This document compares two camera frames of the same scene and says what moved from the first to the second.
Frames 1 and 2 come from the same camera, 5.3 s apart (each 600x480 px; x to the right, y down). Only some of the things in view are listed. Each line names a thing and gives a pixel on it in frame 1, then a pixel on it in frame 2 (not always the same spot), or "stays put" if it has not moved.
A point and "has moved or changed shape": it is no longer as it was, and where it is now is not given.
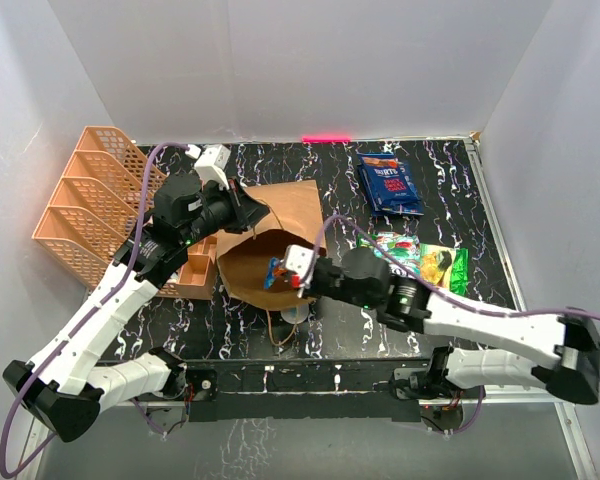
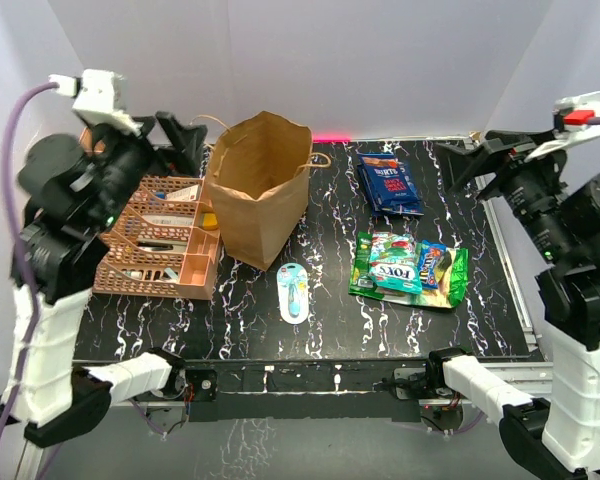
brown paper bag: [294, 219] -> [257, 179]
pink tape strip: [326, 139] stays put
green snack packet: [446, 266] -> [448, 294]
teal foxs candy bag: [403, 247] has moved or changed shape
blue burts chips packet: [388, 185] stays put
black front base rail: [314, 388] stays put
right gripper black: [310, 289] -> [459, 164]
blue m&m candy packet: [271, 273] -> [427, 256]
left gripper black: [246, 211] -> [185, 137]
